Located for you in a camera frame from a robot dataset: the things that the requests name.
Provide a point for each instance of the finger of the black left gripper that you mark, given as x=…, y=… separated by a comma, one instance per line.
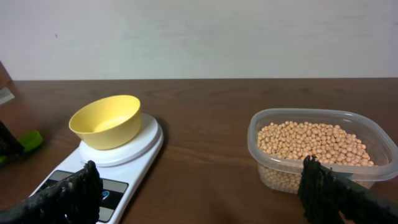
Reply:
x=10, y=146

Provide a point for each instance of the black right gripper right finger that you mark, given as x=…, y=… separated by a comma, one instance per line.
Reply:
x=328, y=197

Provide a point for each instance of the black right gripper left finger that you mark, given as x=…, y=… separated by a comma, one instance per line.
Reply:
x=76, y=199

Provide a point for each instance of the green plastic measuring scoop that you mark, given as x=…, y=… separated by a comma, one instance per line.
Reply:
x=30, y=141

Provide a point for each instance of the white digital kitchen scale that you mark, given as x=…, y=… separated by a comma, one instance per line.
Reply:
x=121, y=168

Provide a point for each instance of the yellow plastic bowl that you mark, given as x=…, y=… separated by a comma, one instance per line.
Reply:
x=109, y=122

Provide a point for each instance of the clear plastic container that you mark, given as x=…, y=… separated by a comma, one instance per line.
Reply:
x=381, y=148

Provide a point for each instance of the pile of soybeans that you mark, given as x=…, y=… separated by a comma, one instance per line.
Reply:
x=291, y=141

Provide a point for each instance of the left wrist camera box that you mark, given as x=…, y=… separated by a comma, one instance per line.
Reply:
x=5, y=95

